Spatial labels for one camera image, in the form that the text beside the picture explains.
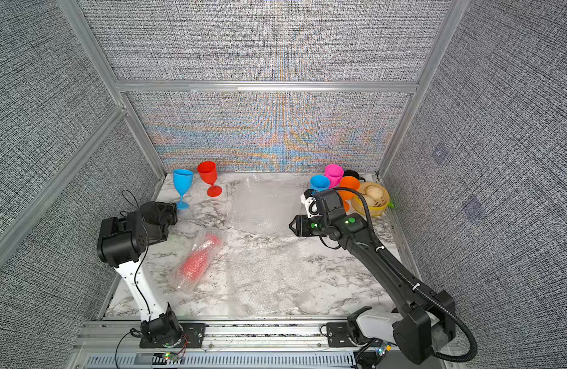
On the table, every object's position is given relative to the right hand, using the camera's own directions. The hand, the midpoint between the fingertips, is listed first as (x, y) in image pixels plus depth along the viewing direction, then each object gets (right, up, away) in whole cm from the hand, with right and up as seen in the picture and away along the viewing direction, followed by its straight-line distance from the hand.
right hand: (295, 220), depth 76 cm
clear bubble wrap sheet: (-13, +3, +32) cm, 35 cm away
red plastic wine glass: (-37, +19, +24) cm, 48 cm away
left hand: (-51, +7, +28) cm, 59 cm away
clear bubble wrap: (-9, -24, +9) cm, 27 cm away
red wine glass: (-33, -12, +9) cm, 37 cm away
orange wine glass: (+25, +14, +24) cm, 37 cm away
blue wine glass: (-48, +15, +24) cm, 56 cm away
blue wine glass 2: (+12, +13, +21) cm, 28 cm away
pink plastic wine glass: (+19, +18, +25) cm, 36 cm away
